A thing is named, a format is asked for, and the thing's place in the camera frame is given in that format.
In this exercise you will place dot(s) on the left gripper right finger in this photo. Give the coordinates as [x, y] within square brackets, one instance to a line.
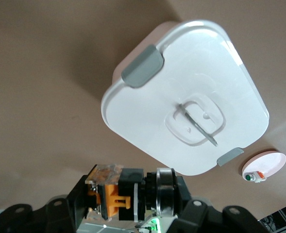
[196, 213]

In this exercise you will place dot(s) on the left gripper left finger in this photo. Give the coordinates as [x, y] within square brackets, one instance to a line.
[74, 199]

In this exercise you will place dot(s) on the orange push button switch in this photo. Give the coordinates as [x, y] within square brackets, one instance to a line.
[125, 191]

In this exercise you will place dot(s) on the pink round plate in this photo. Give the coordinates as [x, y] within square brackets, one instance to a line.
[269, 162]

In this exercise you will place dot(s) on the white lidded lunch box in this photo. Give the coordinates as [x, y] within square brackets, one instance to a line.
[193, 72]

